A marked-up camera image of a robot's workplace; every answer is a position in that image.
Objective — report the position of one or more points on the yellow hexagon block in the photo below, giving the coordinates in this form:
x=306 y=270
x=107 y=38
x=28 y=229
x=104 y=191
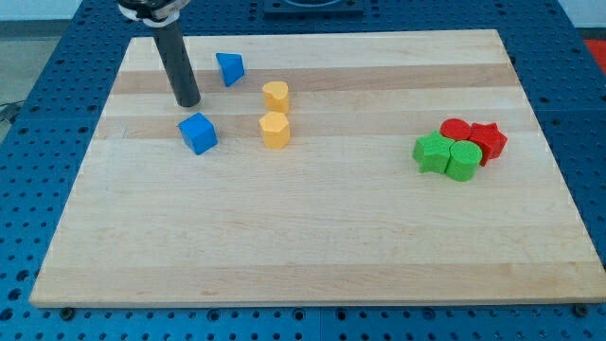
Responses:
x=275 y=130

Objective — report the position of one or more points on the red cylinder block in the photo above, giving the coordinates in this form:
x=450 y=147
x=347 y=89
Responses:
x=456 y=129

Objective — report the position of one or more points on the blue cube block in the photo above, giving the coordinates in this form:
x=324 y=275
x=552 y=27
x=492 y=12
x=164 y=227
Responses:
x=198 y=133

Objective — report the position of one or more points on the blue triangle block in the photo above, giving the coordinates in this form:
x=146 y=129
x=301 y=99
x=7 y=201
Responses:
x=231 y=67

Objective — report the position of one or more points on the robot arm flange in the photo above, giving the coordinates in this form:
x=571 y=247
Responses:
x=153 y=13

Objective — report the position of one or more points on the wooden board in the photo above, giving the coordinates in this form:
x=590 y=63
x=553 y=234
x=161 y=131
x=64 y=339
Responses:
x=341 y=215

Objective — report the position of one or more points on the green cylinder block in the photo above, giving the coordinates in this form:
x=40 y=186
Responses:
x=464 y=160

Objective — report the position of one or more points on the green star block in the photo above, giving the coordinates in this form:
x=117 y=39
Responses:
x=432 y=152

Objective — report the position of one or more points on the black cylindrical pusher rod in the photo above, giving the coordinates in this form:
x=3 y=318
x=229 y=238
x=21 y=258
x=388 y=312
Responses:
x=170 y=44

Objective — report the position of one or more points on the red star block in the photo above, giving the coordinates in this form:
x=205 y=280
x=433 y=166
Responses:
x=489 y=139

